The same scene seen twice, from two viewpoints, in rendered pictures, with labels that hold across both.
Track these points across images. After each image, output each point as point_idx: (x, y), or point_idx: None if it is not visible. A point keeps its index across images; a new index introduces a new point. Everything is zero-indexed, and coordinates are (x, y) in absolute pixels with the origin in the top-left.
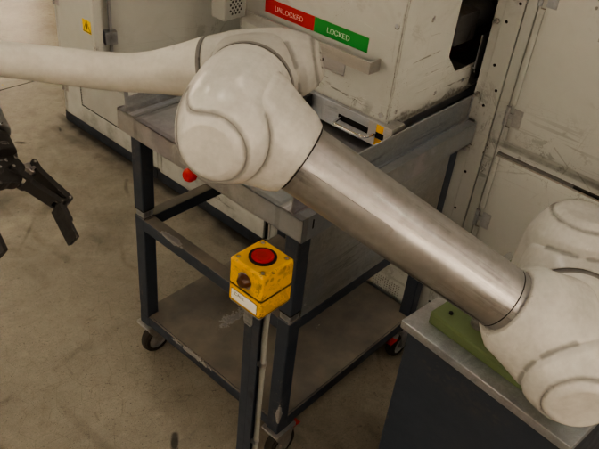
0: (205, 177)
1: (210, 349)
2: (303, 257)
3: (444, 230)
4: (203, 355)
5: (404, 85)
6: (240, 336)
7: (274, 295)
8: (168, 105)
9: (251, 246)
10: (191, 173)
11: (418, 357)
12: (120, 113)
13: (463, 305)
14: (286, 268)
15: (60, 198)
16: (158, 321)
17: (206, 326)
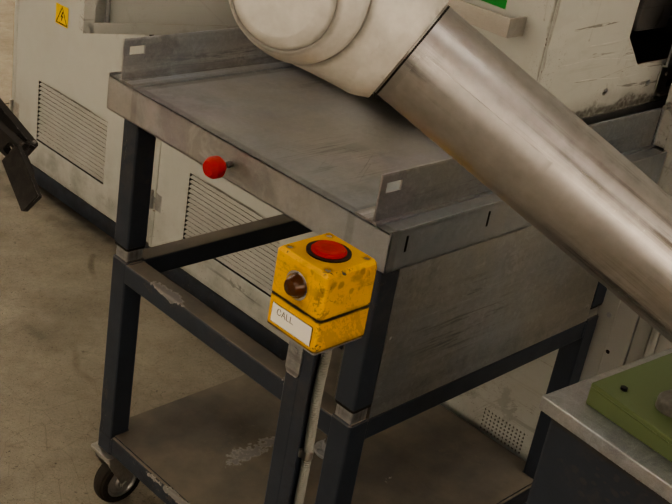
0: (267, 42)
1: (209, 494)
2: (384, 305)
3: (631, 176)
4: (196, 501)
5: (559, 62)
6: (258, 480)
7: (341, 316)
8: (187, 79)
9: (311, 238)
10: (217, 163)
11: (565, 463)
12: (113, 82)
13: (656, 306)
14: (365, 273)
15: (18, 139)
16: (126, 444)
17: (204, 460)
